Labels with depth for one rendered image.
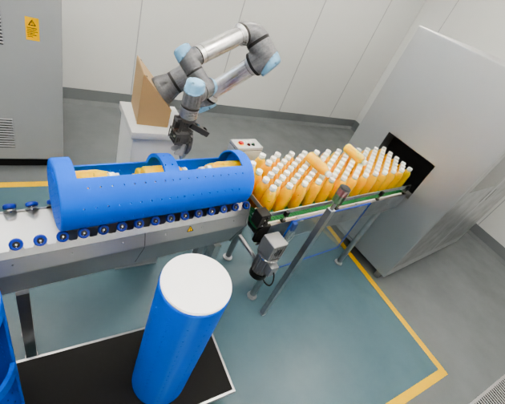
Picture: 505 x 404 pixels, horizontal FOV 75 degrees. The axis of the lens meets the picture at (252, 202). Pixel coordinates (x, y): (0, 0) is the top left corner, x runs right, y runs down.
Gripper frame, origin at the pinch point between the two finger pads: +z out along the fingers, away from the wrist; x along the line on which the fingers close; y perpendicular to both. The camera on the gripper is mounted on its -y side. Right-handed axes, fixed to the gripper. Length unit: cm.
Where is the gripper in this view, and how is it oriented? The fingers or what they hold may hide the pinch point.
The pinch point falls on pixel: (182, 156)
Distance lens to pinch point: 151.1
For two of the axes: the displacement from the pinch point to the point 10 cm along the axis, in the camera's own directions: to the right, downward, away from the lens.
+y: -7.9, 1.3, -6.0
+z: -3.3, 7.3, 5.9
